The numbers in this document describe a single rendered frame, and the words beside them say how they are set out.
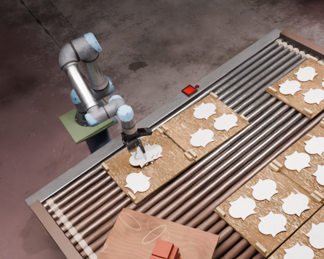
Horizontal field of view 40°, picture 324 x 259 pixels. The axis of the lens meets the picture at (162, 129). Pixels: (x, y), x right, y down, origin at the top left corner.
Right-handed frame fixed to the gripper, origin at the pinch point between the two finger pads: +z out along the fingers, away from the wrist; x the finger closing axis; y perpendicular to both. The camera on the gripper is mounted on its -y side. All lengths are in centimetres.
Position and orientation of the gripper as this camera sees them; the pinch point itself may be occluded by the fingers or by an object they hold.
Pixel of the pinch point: (140, 151)
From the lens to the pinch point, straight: 247.8
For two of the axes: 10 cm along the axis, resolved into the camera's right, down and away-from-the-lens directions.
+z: 1.4, 6.6, 7.4
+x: 5.3, 5.8, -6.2
